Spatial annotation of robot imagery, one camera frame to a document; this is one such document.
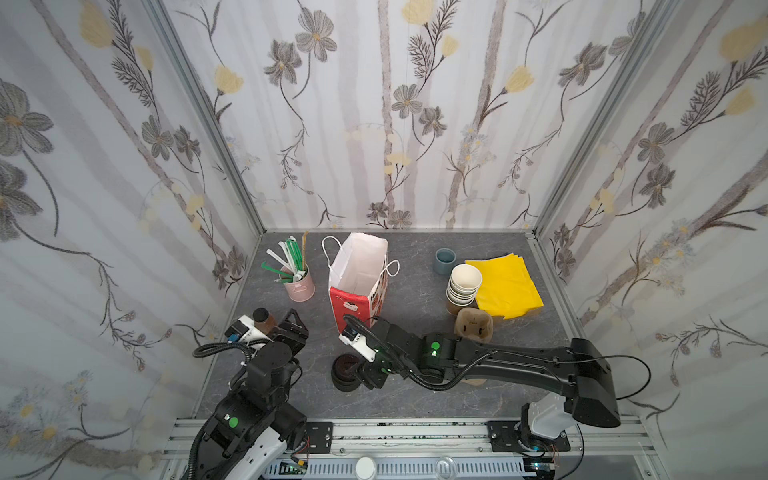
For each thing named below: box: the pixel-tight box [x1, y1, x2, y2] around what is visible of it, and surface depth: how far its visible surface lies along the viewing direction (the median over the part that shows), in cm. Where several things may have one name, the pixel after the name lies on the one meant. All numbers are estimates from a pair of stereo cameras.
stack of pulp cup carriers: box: [455, 307, 494, 343], surface depth 90 cm
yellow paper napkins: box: [465, 253, 544, 320], surface depth 98 cm
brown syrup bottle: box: [252, 307, 278, 335], surface depth 88 cm
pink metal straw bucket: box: [283, 263, 316, 302], surface depth 95 cm
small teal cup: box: [434, 247, 457, 275], surface depth 107 cm
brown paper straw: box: [302, 231, 309, 271], surface depth 95 cm
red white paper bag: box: [321, 233, 400, 334], surface depth 83 cm
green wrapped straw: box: [286, 239, 303, 271], surface depth 95 cm
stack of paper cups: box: [445, 263, 483, 316], surface depth 88 cm
